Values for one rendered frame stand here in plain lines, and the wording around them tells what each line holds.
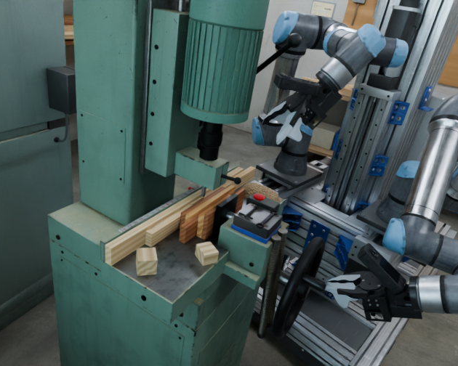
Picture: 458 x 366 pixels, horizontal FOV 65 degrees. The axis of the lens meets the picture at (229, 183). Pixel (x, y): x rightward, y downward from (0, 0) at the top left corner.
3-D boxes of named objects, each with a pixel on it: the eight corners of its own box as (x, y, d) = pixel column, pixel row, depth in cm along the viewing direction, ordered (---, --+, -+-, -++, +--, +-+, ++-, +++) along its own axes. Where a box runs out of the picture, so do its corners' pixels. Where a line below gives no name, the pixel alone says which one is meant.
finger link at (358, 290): (336, 298, 82) (376, 300, 77) (334, 292, 82) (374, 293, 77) (342, 286, 86) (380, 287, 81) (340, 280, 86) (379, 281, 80)
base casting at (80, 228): (194, 332, 92) (198, 306, 87) (47, 238, 115) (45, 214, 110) (269, 249, 127) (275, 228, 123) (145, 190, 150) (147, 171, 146)
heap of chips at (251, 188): (272, 209, 114) (274, 199, 113) (233, 193, 120) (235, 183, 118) (283, 199, 122) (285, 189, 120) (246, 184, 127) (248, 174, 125)
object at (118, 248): (110, 266, 81) (110, 248, 79) (105, 262, 82) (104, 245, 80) (240, 181, 129) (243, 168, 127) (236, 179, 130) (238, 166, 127)
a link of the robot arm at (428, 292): (438, 288, 70) (440, 266, 76) (412, 287, 73) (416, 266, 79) (446, 322, 71) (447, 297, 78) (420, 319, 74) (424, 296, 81)
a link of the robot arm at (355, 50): (376, 42, 93) (394, 47, 86) (343, 74, 96) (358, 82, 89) (359, 19, 90) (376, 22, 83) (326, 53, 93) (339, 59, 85)
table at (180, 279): (206, 350, 73) (210, 329, 70) (99, 279, 85) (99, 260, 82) (307, 224, 121) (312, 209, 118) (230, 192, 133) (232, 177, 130)
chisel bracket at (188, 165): (212, 196, 99) (216, 168, 95) (171, 178, 104) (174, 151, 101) (226, 186, 105) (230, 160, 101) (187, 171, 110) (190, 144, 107)
